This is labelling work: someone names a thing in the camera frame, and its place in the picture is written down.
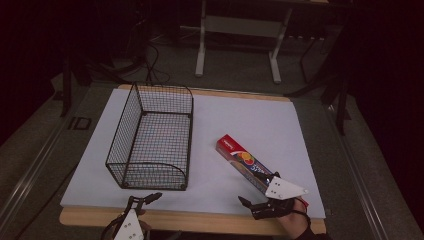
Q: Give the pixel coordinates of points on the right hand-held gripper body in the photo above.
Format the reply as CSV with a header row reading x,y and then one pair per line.
x,y
283,190

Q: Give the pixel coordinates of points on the white table mat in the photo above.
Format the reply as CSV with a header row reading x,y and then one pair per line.
x,y
253,123

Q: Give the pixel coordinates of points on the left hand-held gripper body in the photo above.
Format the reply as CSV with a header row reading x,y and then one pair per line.
x,y
129,228

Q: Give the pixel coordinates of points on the metal floor rail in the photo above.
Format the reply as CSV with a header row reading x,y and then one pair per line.
x,y
36,163
356,173

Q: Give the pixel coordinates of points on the long red cardboard box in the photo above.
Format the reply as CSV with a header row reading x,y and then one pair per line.
x,y
245,160

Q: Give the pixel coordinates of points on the person's right hand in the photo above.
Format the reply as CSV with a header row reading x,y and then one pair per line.
x,y
297,220

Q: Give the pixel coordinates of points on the black floor bracket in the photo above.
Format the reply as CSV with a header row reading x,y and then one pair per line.
x,y
80,123

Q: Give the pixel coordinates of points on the black metal stand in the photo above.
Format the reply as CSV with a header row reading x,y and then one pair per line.
x,y
340,83

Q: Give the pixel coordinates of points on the person's left hand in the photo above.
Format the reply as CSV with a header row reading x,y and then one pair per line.
x,y
144,224

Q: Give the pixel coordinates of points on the white metal desk frame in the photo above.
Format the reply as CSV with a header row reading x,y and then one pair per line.
x,y
240,26

